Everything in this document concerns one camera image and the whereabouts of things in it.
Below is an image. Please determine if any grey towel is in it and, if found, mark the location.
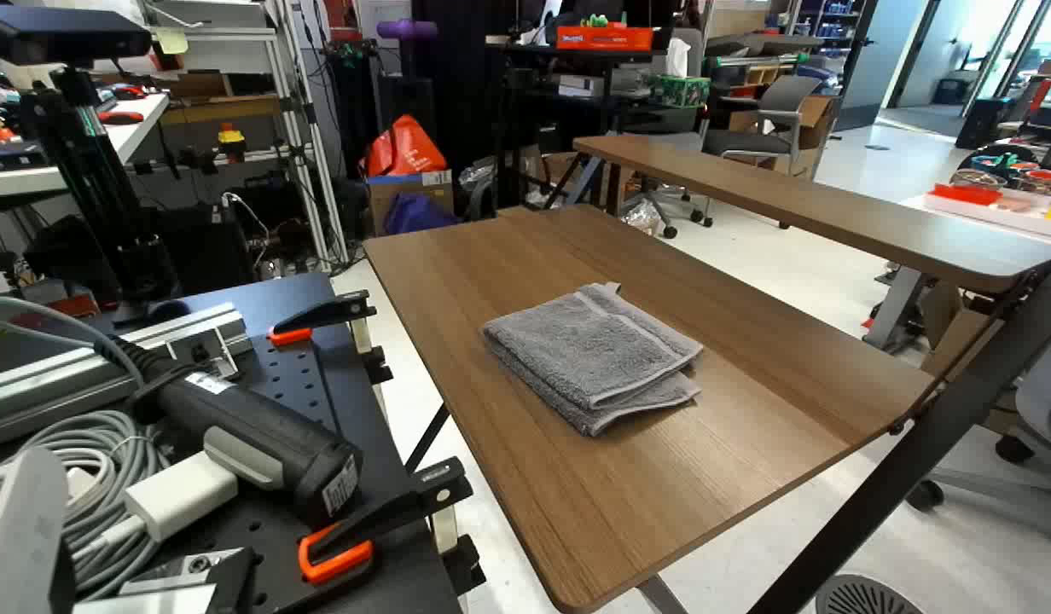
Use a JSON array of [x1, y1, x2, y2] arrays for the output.
[[480, 281, 708, 440]]

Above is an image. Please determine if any purple bag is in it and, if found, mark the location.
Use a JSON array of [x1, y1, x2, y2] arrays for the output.
[[381, 192, 456, 239]]

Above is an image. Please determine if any cardboard box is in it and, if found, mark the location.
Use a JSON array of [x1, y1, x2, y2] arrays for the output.
[[364, 166, 456, 234]]

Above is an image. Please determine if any orange bag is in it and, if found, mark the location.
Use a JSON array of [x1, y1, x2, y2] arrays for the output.
[[361, 112, 450, 180]]

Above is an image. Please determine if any small black orange clamp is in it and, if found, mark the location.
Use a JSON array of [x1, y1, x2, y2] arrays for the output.
[[263, 289, 380, 351]]

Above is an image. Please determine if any large black orange clamp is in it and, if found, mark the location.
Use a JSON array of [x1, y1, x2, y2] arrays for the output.
[[294, 457, 477, 590]]

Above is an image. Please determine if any white metal rack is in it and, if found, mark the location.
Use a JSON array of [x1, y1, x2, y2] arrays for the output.
[[146, 0, 352, 268]]

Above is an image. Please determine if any orange storage box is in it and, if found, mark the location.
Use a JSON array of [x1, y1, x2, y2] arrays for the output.
[[552, 23, 659, 53]]

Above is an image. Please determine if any black handheld controller device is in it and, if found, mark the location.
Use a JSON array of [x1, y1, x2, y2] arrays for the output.
[[146, 368, 364, 524]]

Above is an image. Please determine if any grey metal desk leg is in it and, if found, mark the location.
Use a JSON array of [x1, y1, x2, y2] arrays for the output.
[[865, 261, 927, 355]]

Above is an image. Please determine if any white power adapter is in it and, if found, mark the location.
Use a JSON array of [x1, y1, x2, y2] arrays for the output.
[[124, 451, 244, 544]]

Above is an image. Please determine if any white cluttered work table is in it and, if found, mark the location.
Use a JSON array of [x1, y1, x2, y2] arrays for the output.
[[0, 87, 175, 201]]

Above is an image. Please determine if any round black grille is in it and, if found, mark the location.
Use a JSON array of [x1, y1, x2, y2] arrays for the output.
[[811, 573, 925, 614]]

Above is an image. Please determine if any black tripod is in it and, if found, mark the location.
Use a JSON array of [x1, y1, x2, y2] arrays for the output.
[[23, 61, 180, 302]]

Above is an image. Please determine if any flat orange tray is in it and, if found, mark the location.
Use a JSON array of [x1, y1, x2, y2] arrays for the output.
[[927, 180, 1002, 209]]

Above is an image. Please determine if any light grey wheeled chair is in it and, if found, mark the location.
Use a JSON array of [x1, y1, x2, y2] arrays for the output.
[[905, 320, 1051, 514]]

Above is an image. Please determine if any grey flat panel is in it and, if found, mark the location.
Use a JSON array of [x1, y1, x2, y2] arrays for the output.
[[0, 444, 72, 614]]

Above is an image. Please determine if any black metal desk frame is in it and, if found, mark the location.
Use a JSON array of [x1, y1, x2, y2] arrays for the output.
[[746, 252, 1051, 614]]

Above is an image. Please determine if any silver metal bracket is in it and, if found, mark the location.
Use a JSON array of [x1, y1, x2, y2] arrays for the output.
[[76, 544, 263, 614]]

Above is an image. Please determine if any grey cable bundle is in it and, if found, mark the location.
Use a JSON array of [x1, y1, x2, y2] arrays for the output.
[[0, 406, 171, 601]]

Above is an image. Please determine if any aluminium extrusion rail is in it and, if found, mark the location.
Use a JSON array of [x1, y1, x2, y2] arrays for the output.
[[0, 300, 254, 452]]

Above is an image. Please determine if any black camera on tripod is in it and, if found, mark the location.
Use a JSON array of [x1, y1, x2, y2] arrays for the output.
[[0, 3, 158, 68]]

